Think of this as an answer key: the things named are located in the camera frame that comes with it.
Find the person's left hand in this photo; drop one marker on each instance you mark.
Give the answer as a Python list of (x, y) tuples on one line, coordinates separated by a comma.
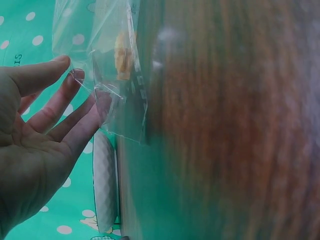
[(30, 155)]

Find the person's left thumb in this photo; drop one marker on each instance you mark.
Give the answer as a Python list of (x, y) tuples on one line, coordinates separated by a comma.
[(42, 72)]

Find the white textured paper plate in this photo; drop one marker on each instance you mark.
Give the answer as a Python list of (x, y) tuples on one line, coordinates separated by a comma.
[(105, 185)]

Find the clear plastic bag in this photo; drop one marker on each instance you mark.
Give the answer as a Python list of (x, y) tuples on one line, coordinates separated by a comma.
[(105, 37)]

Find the yellow snack pieces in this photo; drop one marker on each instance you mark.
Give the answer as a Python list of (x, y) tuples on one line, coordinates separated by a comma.
[(123, 58)]

